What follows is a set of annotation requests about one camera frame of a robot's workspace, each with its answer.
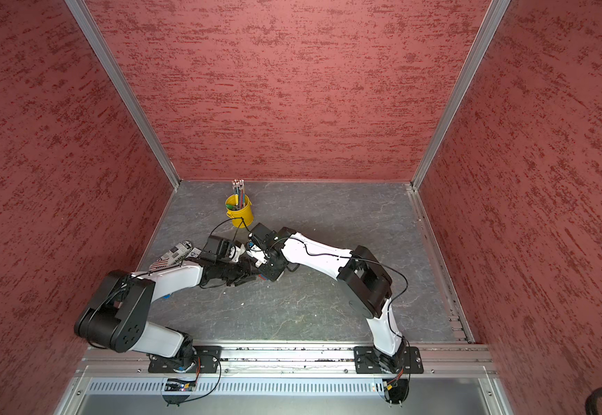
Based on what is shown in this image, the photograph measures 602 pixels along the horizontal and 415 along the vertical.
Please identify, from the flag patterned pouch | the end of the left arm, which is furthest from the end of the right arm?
the flag patterned pouch

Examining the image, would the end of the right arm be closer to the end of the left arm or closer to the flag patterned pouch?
the end of the left arm

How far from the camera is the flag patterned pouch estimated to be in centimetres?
93
